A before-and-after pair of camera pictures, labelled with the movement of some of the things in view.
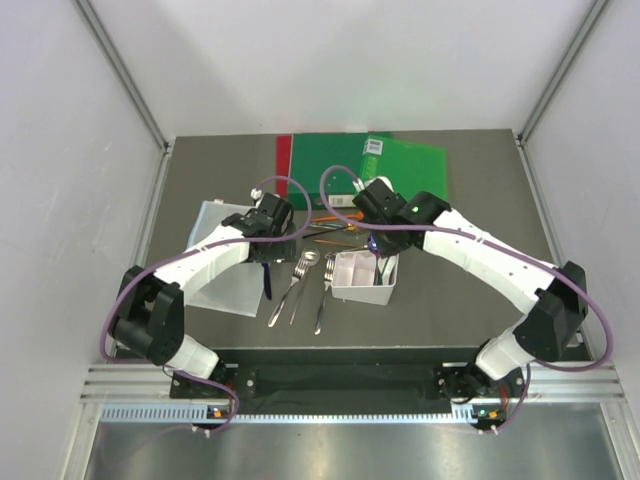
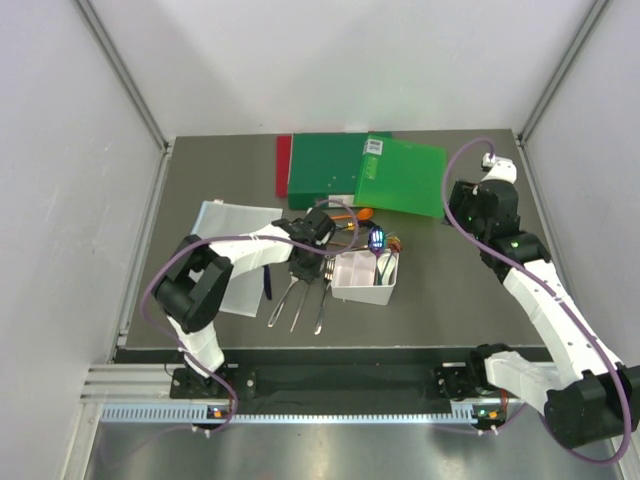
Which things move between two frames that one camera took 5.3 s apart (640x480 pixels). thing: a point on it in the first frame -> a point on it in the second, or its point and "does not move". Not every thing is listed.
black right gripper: [384, 249] -> [463, 195]
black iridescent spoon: [349, 227] does not move
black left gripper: [283, 251] -> [305, 274]
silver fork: [299, 270] does not move
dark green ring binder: [313, 152] does not move
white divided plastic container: [354, 276] does not move
